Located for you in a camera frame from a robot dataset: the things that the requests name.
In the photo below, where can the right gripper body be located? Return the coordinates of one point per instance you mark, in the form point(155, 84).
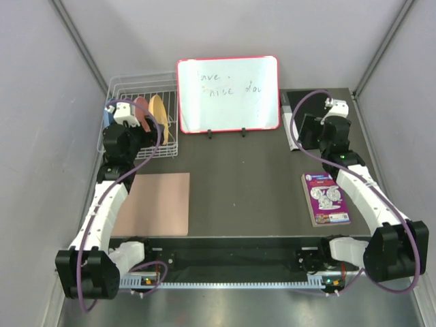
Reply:
point(323, 146)

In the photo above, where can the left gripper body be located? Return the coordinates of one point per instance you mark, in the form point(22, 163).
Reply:
point(139, 138)

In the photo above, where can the pink plate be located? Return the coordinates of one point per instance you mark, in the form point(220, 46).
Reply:
point(141, 105)

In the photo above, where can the orange plate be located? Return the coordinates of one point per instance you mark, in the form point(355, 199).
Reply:
point(158, 110)

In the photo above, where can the blue plate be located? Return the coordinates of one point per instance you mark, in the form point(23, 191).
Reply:
point(108, 116)

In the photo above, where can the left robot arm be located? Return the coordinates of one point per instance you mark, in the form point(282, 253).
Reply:
point(87, 269)

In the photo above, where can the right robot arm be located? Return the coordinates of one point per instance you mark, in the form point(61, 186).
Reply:
point(398, 246)

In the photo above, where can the black notebook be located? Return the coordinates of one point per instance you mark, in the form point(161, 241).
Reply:
point(313, 105)

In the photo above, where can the black whiteboard stand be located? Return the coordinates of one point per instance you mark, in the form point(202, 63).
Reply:
point(242, 132)

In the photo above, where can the purple book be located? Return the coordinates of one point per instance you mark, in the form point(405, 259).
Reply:
point(325, 200)

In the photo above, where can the red framed whiteboard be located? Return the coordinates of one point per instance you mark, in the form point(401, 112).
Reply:
point(228, 94)

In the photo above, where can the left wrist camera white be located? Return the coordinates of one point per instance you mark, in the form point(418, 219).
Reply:
point(124, 113)

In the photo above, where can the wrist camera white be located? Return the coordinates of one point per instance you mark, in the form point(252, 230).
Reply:
point(124, 113)
point(335, 107)

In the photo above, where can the white wire dish rack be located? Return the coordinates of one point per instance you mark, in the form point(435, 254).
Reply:
point(163, 84)

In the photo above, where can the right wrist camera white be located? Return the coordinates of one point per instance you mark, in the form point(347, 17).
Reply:
point(335, 107)

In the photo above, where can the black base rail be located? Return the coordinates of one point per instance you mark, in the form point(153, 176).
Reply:
point(307, 253)

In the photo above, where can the grey cable duct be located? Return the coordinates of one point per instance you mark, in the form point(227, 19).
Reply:
point(139, 281)

